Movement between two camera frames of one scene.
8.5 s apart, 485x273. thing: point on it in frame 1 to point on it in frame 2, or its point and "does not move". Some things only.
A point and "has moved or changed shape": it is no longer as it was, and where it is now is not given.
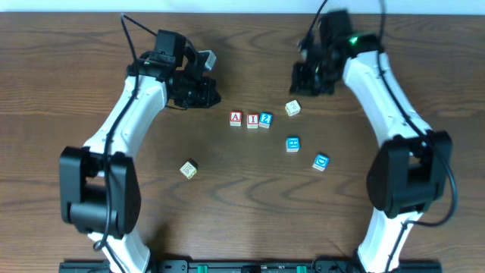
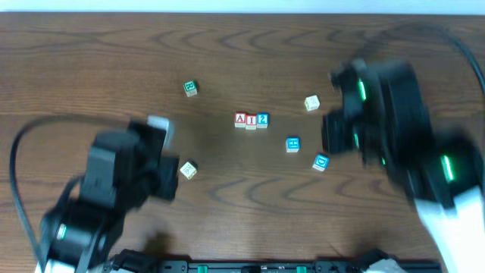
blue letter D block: (321, 161) does not move
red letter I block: (252, 120) does not move
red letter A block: (236, 118) has moved or changed shape
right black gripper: (305, 80) to (337, 133)
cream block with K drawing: (188, 170) does not move
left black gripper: (202, 92) to (167, 177)
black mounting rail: (254, 266) does not move
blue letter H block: (292, 144) does not move
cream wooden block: (292, 108) to (311, 102)
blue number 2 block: (265, 118) has moved or changed shape
